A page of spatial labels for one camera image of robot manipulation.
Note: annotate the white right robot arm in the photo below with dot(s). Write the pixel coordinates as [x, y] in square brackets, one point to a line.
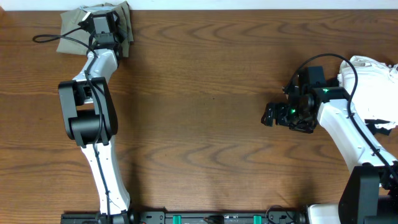
[370, 195]

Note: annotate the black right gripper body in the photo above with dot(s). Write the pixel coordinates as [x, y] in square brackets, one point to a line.
[291, 116]

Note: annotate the black folded garment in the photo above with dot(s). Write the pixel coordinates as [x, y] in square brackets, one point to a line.
[374, 125]

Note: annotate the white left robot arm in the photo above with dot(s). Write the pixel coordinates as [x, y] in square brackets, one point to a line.
[90, 120]

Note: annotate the white folded garment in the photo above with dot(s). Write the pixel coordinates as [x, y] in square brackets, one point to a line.
[376, 92]

